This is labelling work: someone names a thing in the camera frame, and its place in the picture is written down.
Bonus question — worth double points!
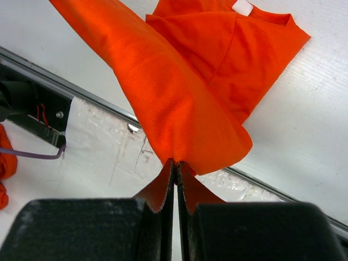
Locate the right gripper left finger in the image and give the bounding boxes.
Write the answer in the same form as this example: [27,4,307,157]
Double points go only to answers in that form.
[133,158,175,260]

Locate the orange t-shirt in pile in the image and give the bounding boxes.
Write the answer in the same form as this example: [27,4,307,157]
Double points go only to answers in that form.
[1,125,17,210]

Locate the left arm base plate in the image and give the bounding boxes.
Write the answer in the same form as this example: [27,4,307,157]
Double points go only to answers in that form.
[1,65,72,148]

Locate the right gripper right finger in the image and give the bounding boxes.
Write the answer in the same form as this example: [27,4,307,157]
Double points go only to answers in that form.
[177,161,225,260]

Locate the orange t-shirt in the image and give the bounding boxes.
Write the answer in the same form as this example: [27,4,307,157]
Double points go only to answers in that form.
[1,125,17,210]
[52,1,310,175]

